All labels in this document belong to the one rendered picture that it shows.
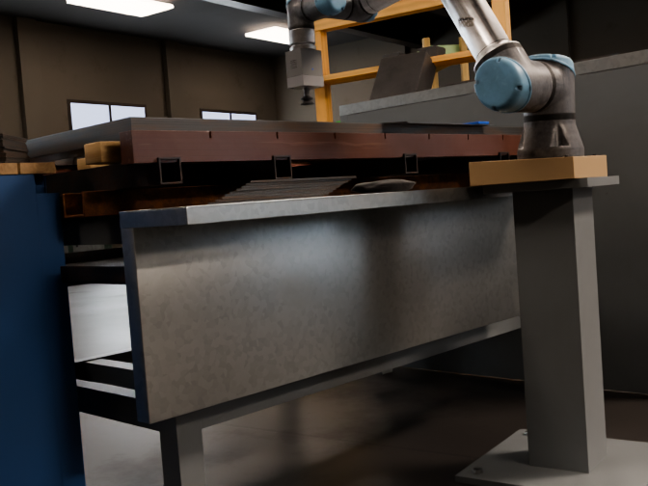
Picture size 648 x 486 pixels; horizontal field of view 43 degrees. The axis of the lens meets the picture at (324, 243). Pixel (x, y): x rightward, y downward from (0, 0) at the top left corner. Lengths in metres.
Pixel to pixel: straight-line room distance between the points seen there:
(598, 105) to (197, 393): 1.66
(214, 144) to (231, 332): 0.37
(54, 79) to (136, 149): 10.55
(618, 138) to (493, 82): 0.93
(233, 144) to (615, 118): 1.40
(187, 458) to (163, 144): 0.62
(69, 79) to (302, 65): 10.02
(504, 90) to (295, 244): 0.55
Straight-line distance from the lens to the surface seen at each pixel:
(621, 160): 2.68
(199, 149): 1.61
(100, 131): 1.67
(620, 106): 2.68
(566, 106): 1.94
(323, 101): 6.81
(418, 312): 2.02
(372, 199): 1.65
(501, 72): 1.81
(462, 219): 2.18
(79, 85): 12.31
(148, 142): 1.54
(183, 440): 1.67
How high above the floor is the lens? 0.67
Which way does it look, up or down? 3 degrees down
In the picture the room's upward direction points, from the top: 4 degrees counter-clockwise
